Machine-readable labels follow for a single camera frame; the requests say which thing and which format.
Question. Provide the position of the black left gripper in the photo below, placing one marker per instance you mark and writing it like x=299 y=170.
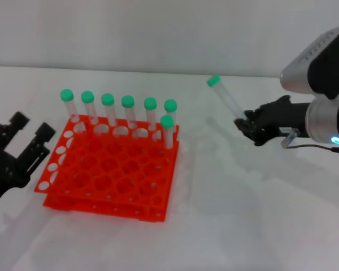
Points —
x=2 y=172

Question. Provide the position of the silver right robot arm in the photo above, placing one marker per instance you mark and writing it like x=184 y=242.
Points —
x=327 y=121

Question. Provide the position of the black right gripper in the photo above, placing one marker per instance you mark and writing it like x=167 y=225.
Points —
x=285 y=118

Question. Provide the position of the orange plastic test tube rack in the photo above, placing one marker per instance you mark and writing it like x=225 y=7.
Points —
x=107 y=175

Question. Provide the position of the green-capped clear test tube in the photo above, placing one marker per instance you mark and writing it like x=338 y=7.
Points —
x=127 y=101
x=87 y=97
x=150 y=103
x=107 y=99
x=170 y=105
x=213 y=80
x=66 y=95
x=167 y=122

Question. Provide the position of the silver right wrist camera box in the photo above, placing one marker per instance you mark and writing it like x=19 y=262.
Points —
x=313 y=65

